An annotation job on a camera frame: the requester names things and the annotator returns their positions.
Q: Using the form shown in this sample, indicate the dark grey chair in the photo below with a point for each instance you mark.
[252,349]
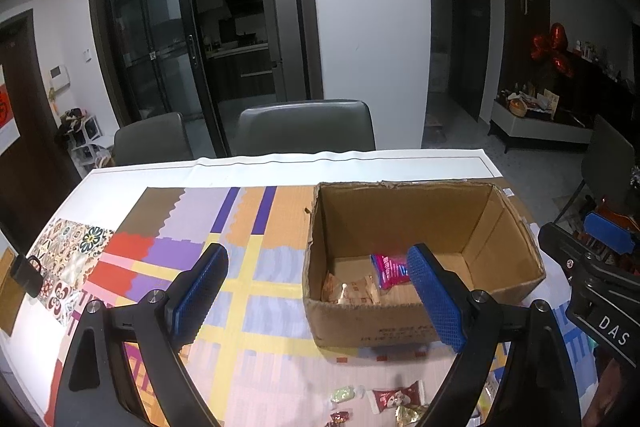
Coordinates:
[607,157]

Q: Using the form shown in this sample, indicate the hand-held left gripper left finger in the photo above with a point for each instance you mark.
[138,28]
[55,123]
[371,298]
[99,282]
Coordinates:
[200,297]

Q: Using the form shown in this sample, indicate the pale green candy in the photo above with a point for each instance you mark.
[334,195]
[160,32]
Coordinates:
[345,394]

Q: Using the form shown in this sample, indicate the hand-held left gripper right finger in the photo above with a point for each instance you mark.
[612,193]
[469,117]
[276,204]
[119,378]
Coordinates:
[435,302]

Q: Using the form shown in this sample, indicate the brown cardboard piece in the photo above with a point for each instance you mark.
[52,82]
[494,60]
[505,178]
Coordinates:
[10,297]

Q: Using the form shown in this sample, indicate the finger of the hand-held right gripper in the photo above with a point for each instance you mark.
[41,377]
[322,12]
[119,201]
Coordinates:
[607,229]
[562,242]

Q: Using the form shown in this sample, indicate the black clip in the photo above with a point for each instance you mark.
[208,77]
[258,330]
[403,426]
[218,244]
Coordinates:
[25,277]

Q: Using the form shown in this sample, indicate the colourful patterned table mat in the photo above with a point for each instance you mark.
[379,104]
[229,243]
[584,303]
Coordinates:
[260,307]

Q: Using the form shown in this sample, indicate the pink snack packet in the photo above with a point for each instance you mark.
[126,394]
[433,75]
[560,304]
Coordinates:
[390,269]

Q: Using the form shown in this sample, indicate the gold candy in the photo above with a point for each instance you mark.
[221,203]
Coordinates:
[407,417]

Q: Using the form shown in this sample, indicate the white shoe rack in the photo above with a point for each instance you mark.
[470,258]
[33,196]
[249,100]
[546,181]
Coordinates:
[82,137]

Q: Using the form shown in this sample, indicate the red foil balloon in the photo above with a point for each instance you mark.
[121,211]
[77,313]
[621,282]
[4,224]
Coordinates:
[550,47]

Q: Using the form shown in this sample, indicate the red and white door poster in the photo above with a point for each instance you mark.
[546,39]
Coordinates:
[7,107]

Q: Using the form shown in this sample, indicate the black sliding glass door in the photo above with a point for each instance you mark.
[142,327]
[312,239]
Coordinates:
[150,32]

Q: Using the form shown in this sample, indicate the grey dining chair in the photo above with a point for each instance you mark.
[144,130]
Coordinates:
[152,139]
[305,127]

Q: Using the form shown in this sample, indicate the brown cardboard box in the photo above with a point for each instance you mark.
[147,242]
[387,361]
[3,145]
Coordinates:
[350,322]

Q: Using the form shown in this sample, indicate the small red wrapped candy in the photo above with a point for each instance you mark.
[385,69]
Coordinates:
[337,419]

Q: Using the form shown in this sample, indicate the dark wooden door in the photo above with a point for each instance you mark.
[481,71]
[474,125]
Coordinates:
[35,167]

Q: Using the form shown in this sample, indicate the low cabinet with clutter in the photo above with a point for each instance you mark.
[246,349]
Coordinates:
[540,127]

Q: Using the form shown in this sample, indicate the white wall intercom panel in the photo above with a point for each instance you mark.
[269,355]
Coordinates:
[59,77]

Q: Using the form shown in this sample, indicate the red snack packet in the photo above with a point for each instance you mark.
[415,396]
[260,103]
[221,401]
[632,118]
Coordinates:
[395,397]

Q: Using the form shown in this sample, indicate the beige snack packet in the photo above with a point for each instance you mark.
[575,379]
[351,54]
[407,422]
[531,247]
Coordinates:
[332,289]
[361,292]

